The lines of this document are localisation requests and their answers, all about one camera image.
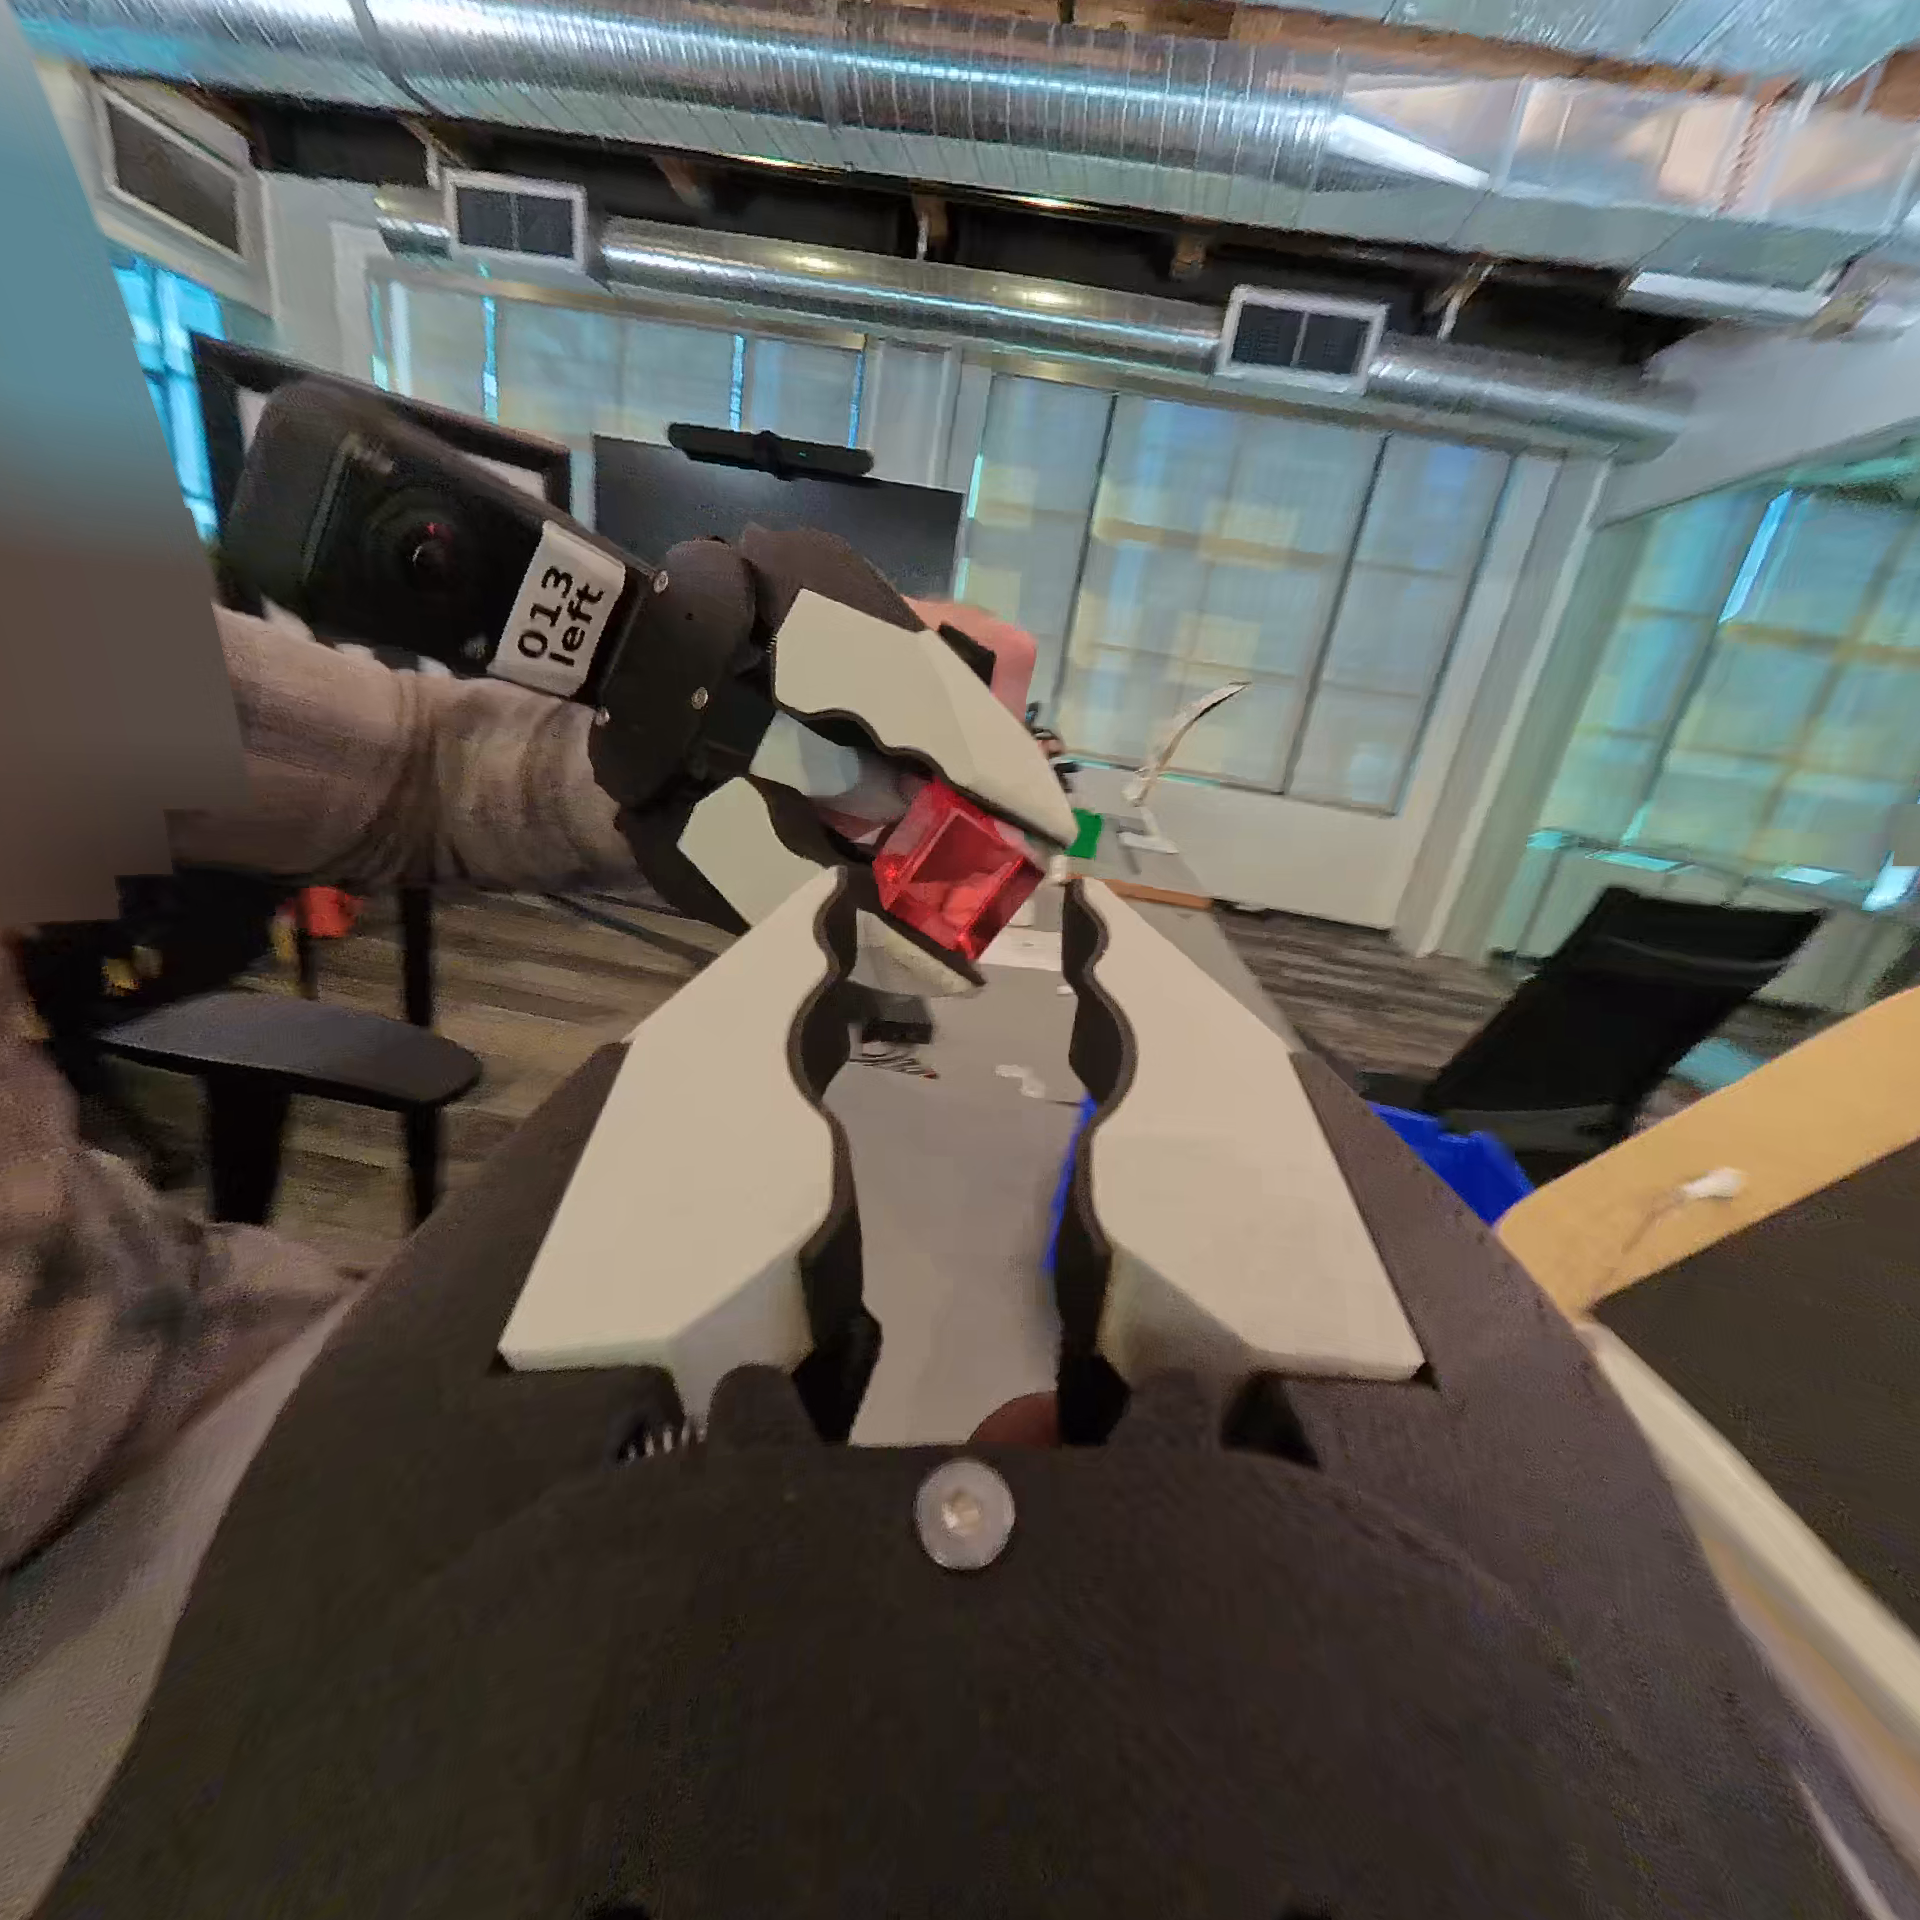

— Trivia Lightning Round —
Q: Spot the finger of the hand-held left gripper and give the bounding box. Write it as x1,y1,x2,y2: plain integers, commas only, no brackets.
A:
767,584,1082,852
674,749,992,1000

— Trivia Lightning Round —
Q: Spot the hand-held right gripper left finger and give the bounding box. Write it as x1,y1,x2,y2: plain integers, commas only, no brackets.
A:
494,863,871,1376

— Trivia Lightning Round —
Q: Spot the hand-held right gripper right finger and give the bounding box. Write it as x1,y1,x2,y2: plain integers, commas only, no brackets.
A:
1046,880,1429,1386

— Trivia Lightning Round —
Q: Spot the red transparent cube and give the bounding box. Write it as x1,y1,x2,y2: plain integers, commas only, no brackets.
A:
871,779,1043,961

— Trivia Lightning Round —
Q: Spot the person's left forearm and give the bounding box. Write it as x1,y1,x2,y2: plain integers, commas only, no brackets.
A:
209,603,643,890

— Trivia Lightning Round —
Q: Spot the black television screen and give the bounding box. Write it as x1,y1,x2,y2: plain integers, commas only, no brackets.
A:
589,432,966,606

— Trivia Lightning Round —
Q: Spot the black framed marker sign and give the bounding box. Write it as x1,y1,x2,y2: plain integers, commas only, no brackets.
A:
189,336,575,519

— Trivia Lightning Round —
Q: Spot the blue plastic bin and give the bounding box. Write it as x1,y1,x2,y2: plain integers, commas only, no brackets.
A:
1046,1102,1538,1296

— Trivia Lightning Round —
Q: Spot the white tilted board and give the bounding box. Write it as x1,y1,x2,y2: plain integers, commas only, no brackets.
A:
1121,679,1254,807

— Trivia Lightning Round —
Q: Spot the black video bar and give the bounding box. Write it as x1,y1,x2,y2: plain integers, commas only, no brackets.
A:
665,419,878,483

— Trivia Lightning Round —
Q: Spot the white air vent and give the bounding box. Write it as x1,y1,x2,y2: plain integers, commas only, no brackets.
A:
440,168,587,273
1216,282,1391,396

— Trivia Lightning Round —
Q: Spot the black office chair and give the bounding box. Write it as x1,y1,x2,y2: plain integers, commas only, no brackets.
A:
1353,882,1830,1160

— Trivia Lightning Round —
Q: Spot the wooden board with black panel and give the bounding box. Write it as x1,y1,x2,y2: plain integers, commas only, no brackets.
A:
1495,986,1920,1819

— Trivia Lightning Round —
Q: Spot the large silver ceiling duct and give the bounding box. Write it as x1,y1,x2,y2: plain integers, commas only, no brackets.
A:
0,0,1920,324

